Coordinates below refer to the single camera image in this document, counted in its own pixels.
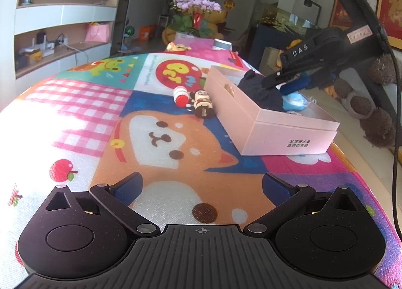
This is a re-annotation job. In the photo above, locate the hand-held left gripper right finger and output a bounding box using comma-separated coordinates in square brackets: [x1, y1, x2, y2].
[243, 172, 367, 236]

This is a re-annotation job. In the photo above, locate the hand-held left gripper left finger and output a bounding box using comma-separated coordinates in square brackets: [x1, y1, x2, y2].
[45, 172, 161, 237]

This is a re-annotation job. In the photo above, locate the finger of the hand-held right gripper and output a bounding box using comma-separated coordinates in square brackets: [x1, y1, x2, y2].
[280, 76, 312, 95]
[263, 70, 285, 89]

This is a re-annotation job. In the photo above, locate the wet wipes pack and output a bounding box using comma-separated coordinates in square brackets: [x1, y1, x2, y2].
[281, 92, 306, 113]

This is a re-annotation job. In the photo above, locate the black plush toy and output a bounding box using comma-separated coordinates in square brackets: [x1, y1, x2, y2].
[237, 70, 285, 113]

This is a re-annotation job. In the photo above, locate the pink cardboard box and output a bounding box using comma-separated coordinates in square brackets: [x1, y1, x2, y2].
[204, 65, 341, 156]

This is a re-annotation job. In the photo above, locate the beige sofa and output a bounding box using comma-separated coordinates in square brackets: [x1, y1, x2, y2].
[260, 47, 402, 190]

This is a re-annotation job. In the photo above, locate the dark fish tank cabinet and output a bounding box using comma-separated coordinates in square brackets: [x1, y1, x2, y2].
[244, 23, 316, 74]

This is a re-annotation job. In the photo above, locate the red and white flat box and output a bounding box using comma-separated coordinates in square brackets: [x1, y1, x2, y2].
[228, 51, 243, 67]

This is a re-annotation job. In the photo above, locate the glass fish tank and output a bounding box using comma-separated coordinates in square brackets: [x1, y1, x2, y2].
[260, 0, 321, 30]

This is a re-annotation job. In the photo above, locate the colourful cartoon mat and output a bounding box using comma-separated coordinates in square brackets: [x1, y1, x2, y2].
[0, 38, 402, 289]

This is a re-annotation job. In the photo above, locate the brown and white figurine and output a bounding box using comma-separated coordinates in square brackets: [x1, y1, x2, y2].
[189, 89, 216, 119]

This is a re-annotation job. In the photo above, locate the red and white small toy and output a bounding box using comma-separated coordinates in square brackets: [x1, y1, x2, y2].
[172, 86, 190, 108]

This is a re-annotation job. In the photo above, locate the gold foil wrapper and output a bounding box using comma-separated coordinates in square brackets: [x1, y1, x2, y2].
[166, 41, 191, 52]

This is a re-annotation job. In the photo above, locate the pink orchid plant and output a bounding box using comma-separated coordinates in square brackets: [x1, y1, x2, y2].
[169, 0, 224, 39]

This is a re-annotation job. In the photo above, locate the pink gift bag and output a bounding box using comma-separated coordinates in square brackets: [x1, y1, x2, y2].
[84, 22, 111, 43]

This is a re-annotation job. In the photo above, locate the power strip with chargers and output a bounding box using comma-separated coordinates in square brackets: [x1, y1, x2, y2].
[19, 31, 69, 57]

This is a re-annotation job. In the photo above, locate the white wooden television cabinet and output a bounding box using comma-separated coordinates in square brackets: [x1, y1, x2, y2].
[0, 0, 130, 81]

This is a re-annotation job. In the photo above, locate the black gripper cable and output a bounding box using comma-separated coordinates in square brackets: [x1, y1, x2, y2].
[381, 34, 402, 242]

